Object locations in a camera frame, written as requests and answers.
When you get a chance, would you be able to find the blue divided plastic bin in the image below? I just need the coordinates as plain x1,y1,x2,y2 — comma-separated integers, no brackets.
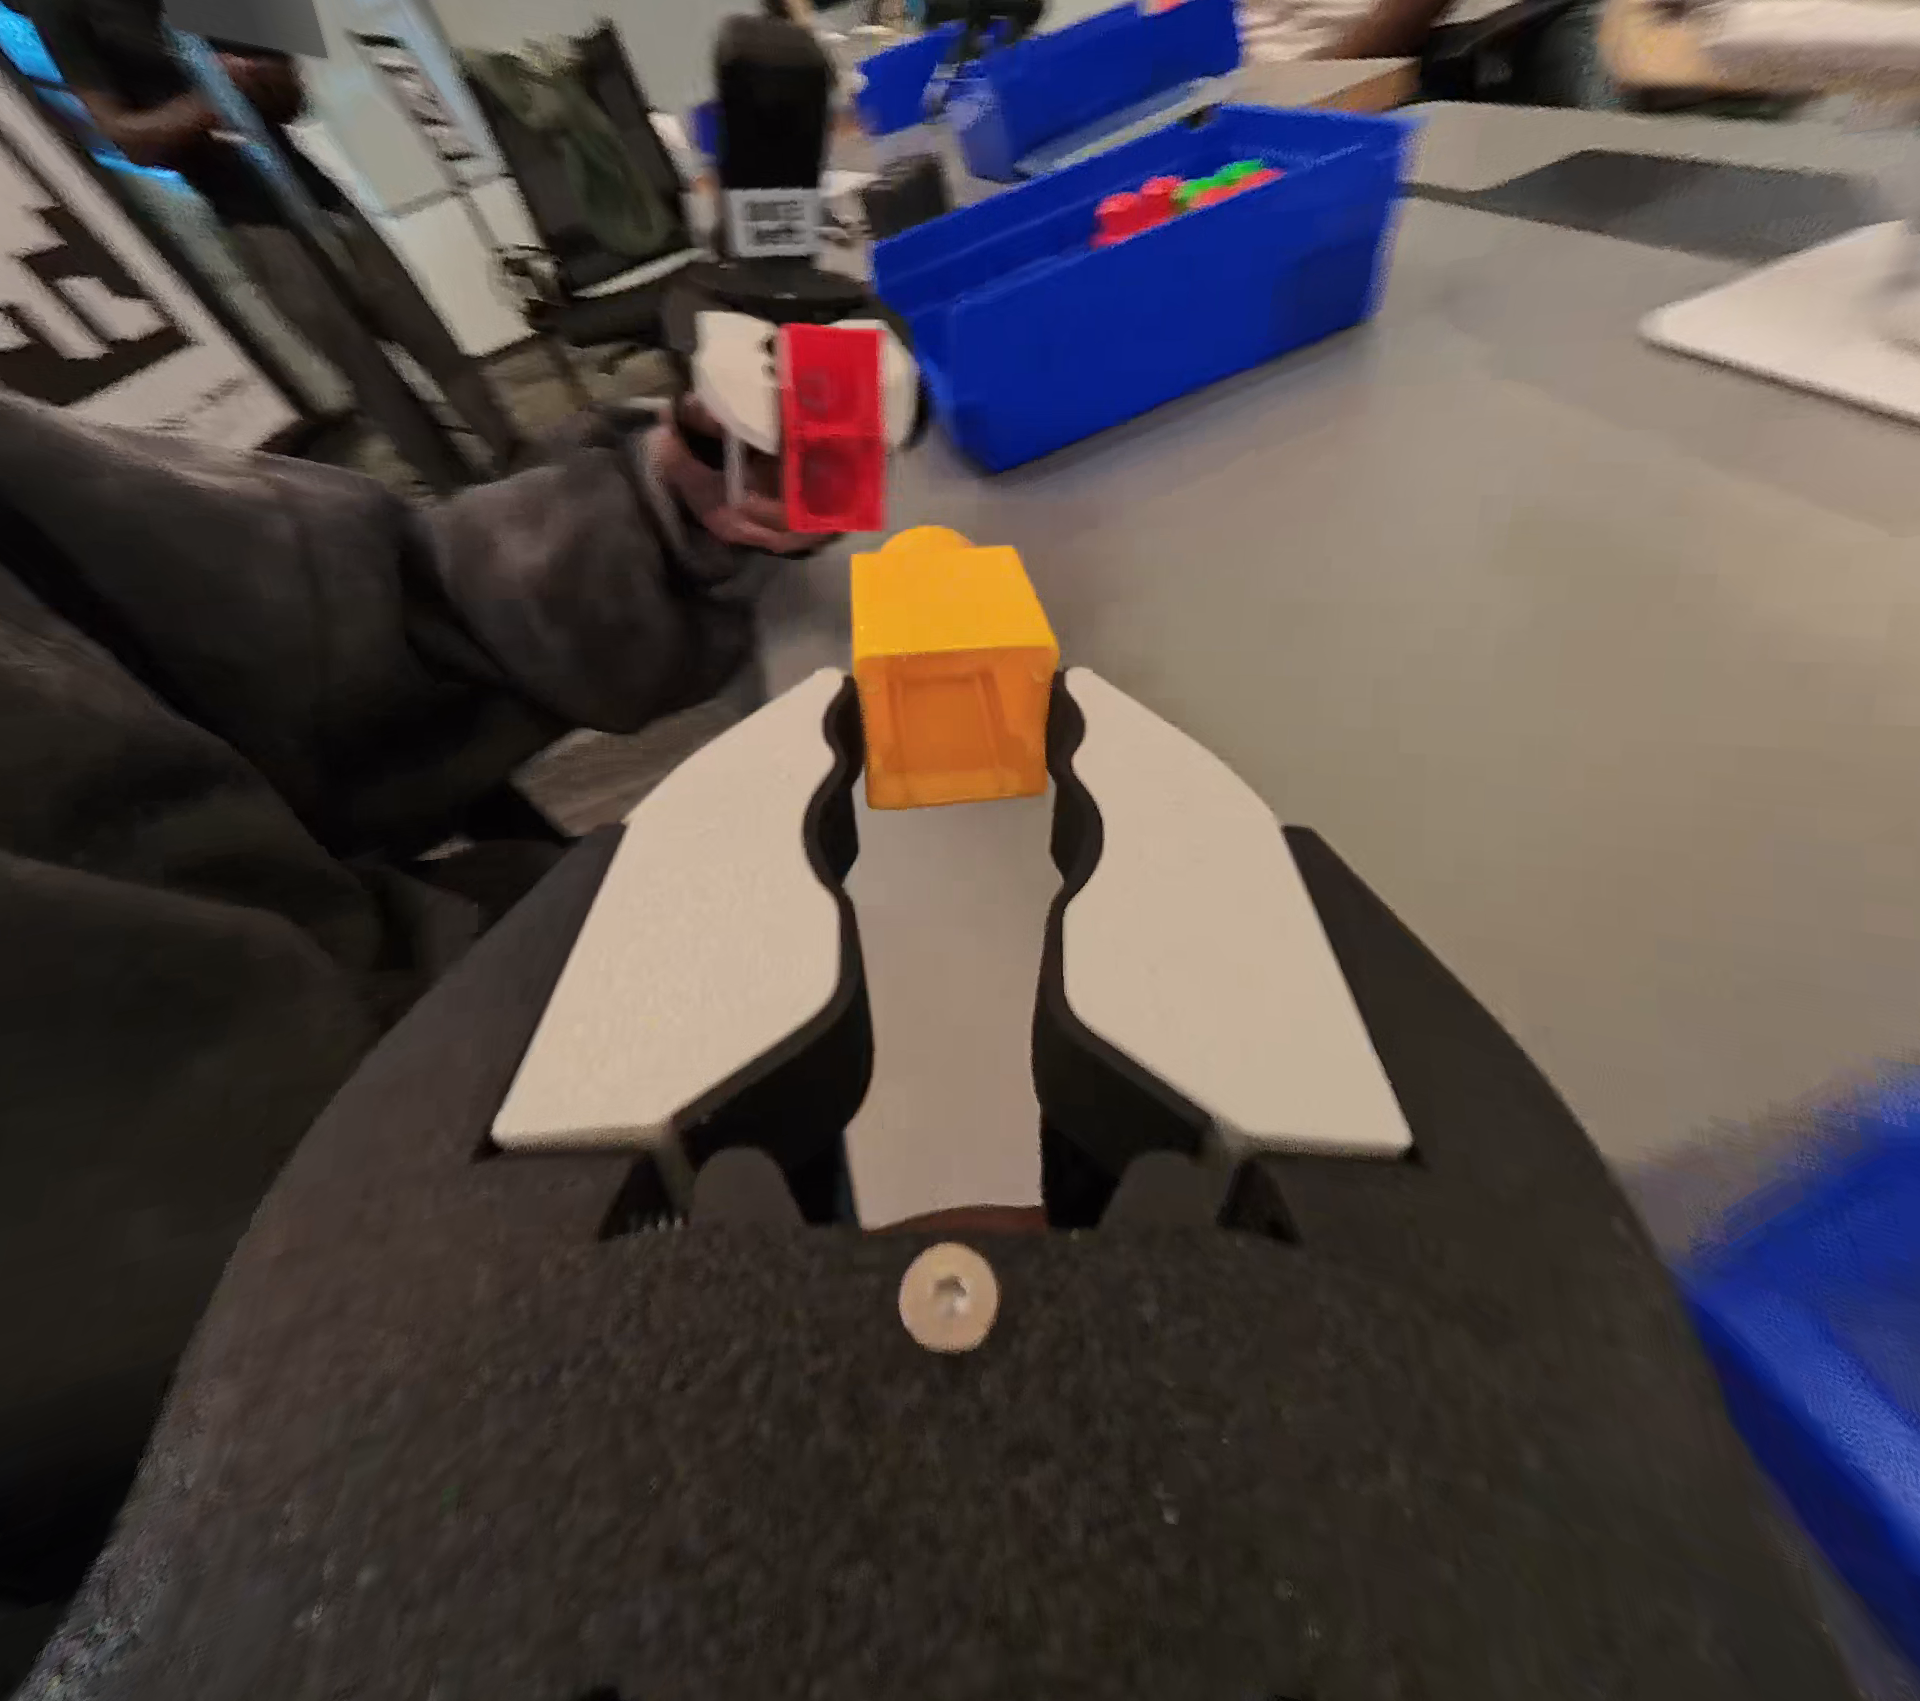
870,100,1421,477

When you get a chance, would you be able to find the black office chair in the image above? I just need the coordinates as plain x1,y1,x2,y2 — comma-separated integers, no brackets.
456,20,714,368

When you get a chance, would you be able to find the black cylindrical container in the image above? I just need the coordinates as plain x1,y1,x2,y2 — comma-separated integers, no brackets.
863,157,954,240

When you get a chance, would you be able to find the white folding book stand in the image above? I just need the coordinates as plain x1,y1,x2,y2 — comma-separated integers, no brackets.
1596,0,1920,430

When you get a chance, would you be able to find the yellow one-stud toy block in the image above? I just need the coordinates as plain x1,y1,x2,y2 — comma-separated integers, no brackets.
847,522,1062,812

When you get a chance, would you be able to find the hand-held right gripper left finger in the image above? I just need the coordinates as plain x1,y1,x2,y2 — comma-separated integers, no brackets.
488,666,876,1231

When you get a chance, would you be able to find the printed tag board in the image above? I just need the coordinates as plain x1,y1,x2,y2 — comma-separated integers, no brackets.
0,7,303,451

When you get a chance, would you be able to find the green backpack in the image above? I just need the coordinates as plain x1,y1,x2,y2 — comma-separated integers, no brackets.
481,67,678,262

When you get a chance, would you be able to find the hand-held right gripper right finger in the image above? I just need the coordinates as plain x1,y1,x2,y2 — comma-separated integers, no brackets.
1035,666,1416,1231

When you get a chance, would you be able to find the person's left hand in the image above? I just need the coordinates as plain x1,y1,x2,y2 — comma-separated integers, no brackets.
644,397,843,557

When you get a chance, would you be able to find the red two-stud toy block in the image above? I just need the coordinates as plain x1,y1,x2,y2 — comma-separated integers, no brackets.
777,325,891,537

